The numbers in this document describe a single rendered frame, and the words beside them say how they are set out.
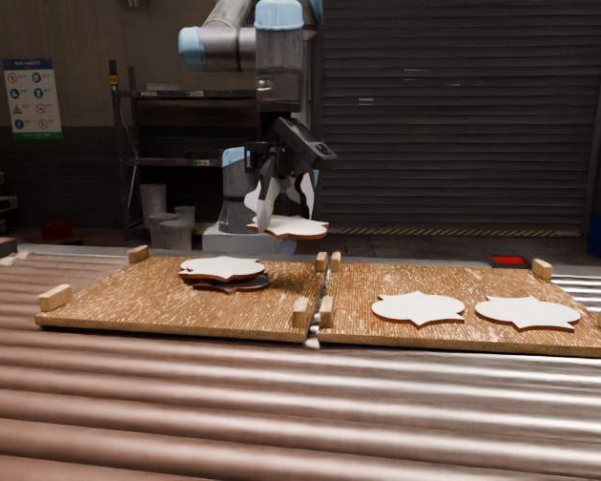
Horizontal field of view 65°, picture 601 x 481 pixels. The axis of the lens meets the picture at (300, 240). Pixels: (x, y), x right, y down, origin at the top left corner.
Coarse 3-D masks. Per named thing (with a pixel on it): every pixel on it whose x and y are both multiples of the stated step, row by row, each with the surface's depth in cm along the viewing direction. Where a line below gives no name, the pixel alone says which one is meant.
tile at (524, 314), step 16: (480, 304) 72; (496, 304) 72; (512, 304) 72; (528, 304) 72; (544, 304) 72; (560, 304) 72; (496, 320) 67; (512, 320) 66; (528, 320) 66; (544, 320) 66; (560, 320) 66; (576, 320) 67
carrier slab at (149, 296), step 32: (96, 288) 82; (128, 288) 82; (160, 288) 82; (192, 288) 82; (288, 288) 82; (320, 288) 83; (64, 320) 69; (96, 320) 69; (128, 320) 68; (160, 320) 68; (192, 320) 68; (224, 320) 68; (256, 320) 68; (288, 320) 68
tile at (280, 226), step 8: (272, 216) 85; (280, 216) 85; (296, 216) 86; (248, 224) 78; (256, 224) 79; (272, 224) 79; (280, 224) 79; (288, 224) 80; (296, 224) 80; (304, 224) 80; (312, 224) 80; (320, 224) 81; (328, 224) 82; (264, 232) 77; (272, 232) 75; (280, 232) 75; (288, 232) 75; (296, 232) 75; (304, 232) 75; (312, 232) 76; (320, 232) 76
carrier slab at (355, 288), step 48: (336, 288) 82; (384, 288) 82; (432, 288) 82; (480, 288) 82; (528, 288) 82; (336, 336) 64; (384, 336) 63; (432, 336) 63; (480, 336) 63; (528, 336) 63; (576, 336) 63
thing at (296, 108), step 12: (252, 108) 79; (264, 108) 74; (276, 108) 74; (288, 108) 74; (264, 120) 78; (276, 120) 76; (264, 132) 79; (252, 144) 78; (264, 144) 76; (276, 144) 75; (252, 156) 78; (264, 156) 77; (276, 156) 75; (288, 156) 76; (252, 168) 79; (276, 168) 75; (288, 168) 77; (300, 168) 79
